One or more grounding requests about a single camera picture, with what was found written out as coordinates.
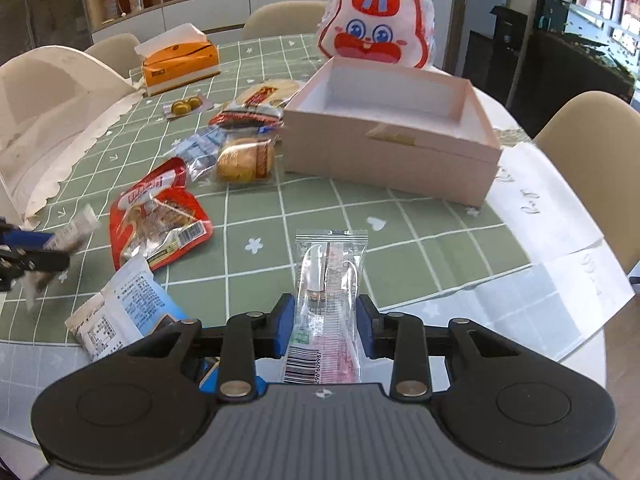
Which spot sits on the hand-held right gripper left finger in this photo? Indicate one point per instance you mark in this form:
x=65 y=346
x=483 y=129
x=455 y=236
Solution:
x=283 y=327

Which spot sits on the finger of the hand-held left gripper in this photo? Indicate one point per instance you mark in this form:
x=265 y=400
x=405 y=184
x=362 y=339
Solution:
x=35 y=261
x=25 y=237

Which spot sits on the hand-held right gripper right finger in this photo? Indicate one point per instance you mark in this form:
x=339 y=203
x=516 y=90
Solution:
x=364 y=330

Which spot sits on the small grey snack packet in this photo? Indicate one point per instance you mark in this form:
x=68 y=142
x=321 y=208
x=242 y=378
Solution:
x=80 y=225

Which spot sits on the clear pink striped snack packet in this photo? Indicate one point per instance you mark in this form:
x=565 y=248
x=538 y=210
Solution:
x=327 y=280

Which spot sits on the white and blue snack packet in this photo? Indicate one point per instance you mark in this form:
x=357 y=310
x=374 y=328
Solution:
x=125 y=305

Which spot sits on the round cake clear packet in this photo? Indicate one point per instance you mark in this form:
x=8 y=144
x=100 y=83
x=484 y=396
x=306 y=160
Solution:
x=245 y=160

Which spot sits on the golden candy clear packet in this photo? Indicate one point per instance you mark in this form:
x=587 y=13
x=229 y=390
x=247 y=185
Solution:
x=184 y=106

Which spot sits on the green checked tablecloth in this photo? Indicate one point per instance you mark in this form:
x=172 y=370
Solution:
x=320 y=210

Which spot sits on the red dried meat packet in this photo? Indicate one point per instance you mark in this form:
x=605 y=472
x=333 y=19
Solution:
x=155 y=215

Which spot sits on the blue and white candy packet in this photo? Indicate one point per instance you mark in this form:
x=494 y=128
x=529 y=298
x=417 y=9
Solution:
x=197 y=150

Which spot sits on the white paper sheet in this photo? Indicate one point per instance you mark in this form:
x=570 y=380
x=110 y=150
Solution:
x=580 y=305
x=545 y=200

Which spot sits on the flat bread red packet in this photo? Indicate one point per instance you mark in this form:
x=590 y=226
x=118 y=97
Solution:
x=255 y=105

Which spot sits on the orange tissue box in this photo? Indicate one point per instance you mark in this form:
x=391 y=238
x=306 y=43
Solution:
x=180 y=60

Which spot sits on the black cabinet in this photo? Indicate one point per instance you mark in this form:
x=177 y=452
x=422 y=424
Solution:
x=505 y=55

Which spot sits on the red white snack box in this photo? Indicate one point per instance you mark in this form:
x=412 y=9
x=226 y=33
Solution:
x=380 y=15

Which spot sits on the fish tank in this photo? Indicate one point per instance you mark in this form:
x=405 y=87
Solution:
x=585 y=45

